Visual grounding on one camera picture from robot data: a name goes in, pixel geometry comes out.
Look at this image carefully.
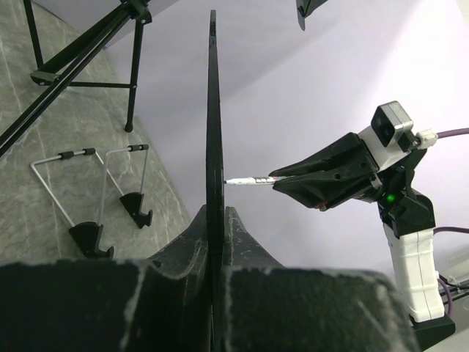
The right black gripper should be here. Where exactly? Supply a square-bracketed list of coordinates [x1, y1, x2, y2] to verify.
[269, 133, 403, 210]

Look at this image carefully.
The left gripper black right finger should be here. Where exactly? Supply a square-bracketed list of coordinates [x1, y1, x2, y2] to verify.
[221, 207, 419, 351]

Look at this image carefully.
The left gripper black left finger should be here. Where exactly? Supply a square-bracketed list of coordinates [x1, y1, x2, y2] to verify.
[1, 209, 211, 351]

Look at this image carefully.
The white blue whiteboard marker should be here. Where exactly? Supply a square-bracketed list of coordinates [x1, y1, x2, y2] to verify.
[224, 177, 281, 186]

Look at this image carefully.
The black whiteboard easel stand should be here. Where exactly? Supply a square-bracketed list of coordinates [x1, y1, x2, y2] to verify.
[29, 144, 153, 259]

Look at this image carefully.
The black perforated music stand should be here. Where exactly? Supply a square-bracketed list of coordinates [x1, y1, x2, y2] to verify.
[1, 1, 326, 157]

